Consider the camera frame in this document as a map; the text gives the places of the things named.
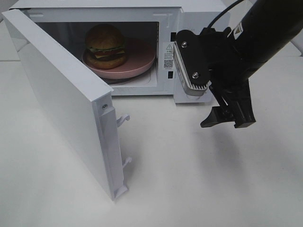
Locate burger with lettuce and cheese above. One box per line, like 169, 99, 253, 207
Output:
85, 24, 127, 70

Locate white microwave door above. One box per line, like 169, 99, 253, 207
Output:
3, 9, 131, 200

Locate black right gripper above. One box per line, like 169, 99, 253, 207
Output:
198, 27, 256, 128

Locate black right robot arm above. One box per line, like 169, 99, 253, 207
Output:
201, 0, 303, 128

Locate pink round plate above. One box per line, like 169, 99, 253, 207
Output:
82, 37, 156, 79

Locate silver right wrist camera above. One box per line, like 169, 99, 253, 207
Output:
173, 30, 210, 96

